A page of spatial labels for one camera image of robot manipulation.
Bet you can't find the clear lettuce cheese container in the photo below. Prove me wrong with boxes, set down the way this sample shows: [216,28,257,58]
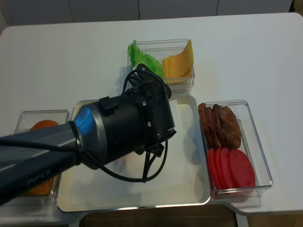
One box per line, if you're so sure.
[128,39,195,94]

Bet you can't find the stacked cheese slices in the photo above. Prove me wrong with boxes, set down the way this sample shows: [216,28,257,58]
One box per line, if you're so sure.
[162,56,194,80]

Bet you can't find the back red tomato slice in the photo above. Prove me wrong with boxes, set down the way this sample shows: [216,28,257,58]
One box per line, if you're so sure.
[207,148,221,190]

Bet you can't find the front red tomato slice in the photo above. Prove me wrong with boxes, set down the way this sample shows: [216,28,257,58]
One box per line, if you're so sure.
[229,149,256,188]

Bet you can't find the front bottom bun half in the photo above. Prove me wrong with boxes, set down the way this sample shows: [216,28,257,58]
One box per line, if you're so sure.
[30,120,59,131]

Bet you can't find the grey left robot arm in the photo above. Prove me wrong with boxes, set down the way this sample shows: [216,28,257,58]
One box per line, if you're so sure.
[0,80,175,204]

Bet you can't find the middle brown meat patty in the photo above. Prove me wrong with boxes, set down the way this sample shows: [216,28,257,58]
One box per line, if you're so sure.
[205,107,221,148]

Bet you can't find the green lettuce leaf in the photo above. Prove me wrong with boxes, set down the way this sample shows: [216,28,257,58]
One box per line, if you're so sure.
[127,40,163,78]

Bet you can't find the clear patty tomato container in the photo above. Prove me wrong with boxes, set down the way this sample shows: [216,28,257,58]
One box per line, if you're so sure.
[202,100,273,201]

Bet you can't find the brown meat patty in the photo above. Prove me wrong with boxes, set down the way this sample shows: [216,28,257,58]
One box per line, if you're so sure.
[213,104,241,149]
[198,103,216,148]
[205,107,221,148]

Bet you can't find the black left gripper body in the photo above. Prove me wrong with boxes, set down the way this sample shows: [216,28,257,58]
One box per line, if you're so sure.
[132,80,176,149]

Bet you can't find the white metal tray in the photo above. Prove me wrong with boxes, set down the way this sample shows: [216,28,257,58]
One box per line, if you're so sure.
[57,95,210,212]

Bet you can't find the upright cheese slice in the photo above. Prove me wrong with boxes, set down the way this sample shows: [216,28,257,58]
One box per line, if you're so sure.
[169,39,194,78]

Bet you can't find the right brown meat patty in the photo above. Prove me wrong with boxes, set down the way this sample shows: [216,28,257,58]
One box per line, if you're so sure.
[213,104,241,149]

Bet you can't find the white paper sheet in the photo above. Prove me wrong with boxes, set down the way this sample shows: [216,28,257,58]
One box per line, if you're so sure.
[71,100,195,210]

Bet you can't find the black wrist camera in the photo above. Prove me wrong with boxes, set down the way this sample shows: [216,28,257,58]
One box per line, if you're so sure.
[128,63,163,87]

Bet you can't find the red tomato slice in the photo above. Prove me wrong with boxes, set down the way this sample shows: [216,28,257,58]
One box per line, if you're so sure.
[219,148,234,189]
[207,148,221,190]
[229,149,256,188]
[214,147,225,190]

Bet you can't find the left brown meat patty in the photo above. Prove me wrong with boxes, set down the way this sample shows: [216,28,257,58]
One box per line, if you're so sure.
[198,103,216,148]

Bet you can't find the right sesame top bun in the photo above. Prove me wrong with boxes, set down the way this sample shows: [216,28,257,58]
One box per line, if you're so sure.
[21,177,54,197]

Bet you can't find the clear bun container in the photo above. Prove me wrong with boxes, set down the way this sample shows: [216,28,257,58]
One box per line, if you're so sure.
[5,110,70,206]

